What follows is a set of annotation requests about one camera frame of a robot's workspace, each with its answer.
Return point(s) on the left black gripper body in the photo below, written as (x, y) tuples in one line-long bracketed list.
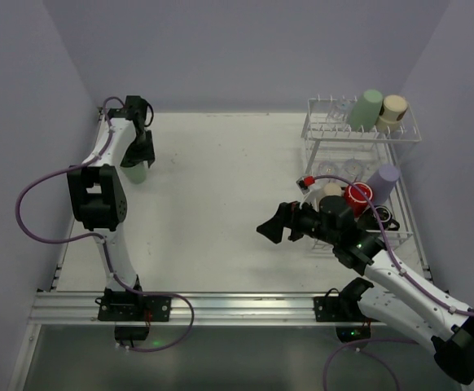
[(140, 147)]

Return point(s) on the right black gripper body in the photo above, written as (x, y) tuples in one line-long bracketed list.
[(294, 222)]

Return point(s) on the light green cup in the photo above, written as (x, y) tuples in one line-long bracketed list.
[(136, 174)]

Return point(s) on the beige cup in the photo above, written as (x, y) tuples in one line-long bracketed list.
[(331, 189)]

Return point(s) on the red mug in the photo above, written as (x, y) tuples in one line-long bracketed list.
[(358, 196)]

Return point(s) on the black mug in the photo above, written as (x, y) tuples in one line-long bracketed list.
[(368, 221)]

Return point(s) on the purple cup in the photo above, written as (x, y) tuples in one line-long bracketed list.
[(382, 182)]

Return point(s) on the tall green cup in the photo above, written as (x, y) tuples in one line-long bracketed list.
[(365, 111)]

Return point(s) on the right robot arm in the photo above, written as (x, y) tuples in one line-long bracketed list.
[(391, 292)]

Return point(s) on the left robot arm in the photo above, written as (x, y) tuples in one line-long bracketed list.
[(97, 196)]

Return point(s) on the clear glass lower left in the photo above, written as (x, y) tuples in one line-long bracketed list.
[(326, 168)]

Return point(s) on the clear glass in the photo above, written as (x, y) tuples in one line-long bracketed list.
[(352, 170), (326, 168)]

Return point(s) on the clear glass lower right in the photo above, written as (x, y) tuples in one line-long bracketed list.
[(352, 170)]

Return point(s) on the clear glass upper shelf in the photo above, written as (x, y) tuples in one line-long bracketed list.
[(338, 111)]

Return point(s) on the cream cup with brown band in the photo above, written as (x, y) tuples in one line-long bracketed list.
[(394, 108)]

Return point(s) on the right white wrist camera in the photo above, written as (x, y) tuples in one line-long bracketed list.
[(308, 188)]

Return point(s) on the white wire dish rack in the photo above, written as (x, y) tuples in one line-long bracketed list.
[(329, 146)]

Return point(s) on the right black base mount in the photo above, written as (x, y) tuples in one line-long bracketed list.
[(341, 306)]

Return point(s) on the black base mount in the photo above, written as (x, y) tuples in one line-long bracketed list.
[(341, 306), (132, 313)]

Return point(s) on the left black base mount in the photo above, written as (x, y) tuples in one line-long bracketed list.
[(132, 313)]

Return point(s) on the aluminium rail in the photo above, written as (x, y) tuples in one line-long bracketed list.
[(211, 309)]

